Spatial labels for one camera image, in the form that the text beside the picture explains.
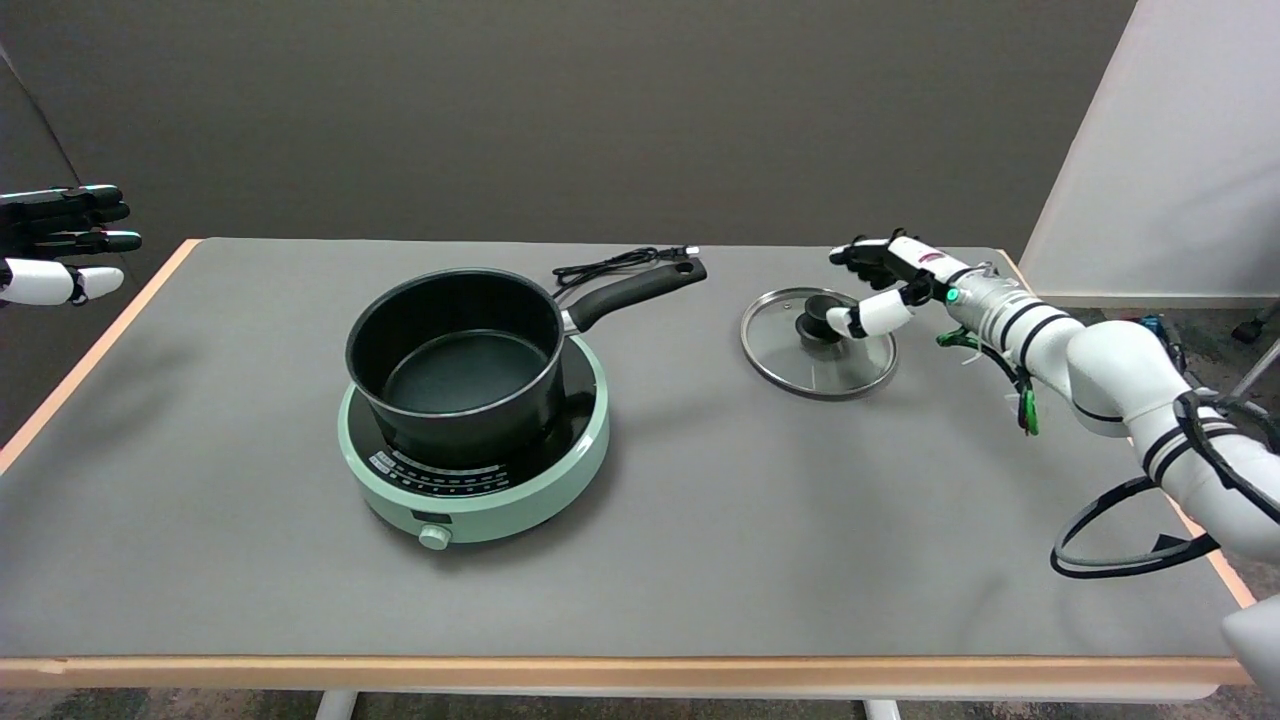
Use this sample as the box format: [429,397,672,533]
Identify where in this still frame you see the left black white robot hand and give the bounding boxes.
[0,185,143,308]

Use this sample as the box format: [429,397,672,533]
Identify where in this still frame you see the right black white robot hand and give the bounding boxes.
[825,230,973,341]

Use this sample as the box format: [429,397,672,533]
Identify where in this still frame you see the glass pot lid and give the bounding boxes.
[740,287,899,402]

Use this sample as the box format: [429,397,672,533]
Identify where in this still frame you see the green induction cooker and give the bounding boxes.
[337,334,611,552]

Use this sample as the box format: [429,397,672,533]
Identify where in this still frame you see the black saucepan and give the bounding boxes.
[345,256,709,469]

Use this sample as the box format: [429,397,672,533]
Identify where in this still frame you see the black power cord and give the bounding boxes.
[552,245,700,299]

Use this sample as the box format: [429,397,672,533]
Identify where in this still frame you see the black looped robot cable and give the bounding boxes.
[1050,390,1280,580]

